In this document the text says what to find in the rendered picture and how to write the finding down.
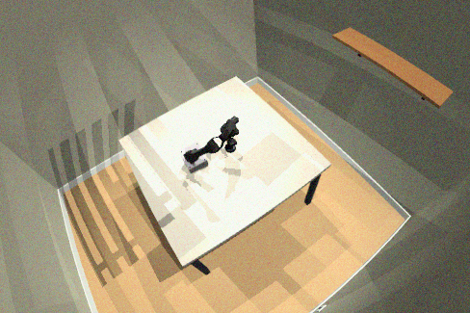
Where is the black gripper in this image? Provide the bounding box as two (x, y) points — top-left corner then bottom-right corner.
(227, 132), (237, 147)

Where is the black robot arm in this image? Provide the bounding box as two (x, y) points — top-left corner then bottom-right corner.
(183, 116), (239, 164)

